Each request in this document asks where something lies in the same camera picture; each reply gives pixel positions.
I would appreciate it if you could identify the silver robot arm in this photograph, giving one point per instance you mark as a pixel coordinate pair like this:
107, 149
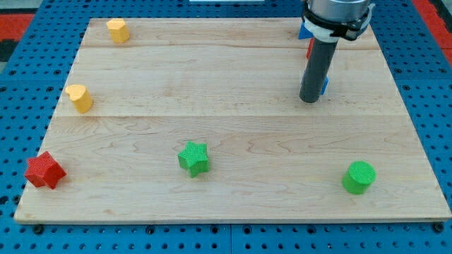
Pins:
330, 20

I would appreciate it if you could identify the green star block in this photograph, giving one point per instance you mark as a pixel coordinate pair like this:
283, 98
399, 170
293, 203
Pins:
194, 158

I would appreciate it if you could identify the blue cube block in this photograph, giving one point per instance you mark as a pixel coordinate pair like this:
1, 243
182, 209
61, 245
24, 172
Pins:
325, 85

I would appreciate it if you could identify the red star block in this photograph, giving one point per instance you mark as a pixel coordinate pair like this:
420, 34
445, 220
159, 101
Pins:
44, 170

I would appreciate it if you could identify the wooden board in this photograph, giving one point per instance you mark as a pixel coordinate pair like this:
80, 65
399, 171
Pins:
233, 84

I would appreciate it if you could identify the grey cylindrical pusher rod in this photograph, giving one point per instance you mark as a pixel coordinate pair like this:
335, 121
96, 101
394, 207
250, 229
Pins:
319, 62

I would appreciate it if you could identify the green cylinder block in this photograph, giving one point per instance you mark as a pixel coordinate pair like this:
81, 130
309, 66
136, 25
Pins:
358, 177

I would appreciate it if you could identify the yellow pentagon block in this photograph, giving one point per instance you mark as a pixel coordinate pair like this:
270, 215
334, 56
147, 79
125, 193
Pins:
118, 30

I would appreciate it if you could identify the yellow heart block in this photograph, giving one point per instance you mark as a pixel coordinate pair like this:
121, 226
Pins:
80, 97

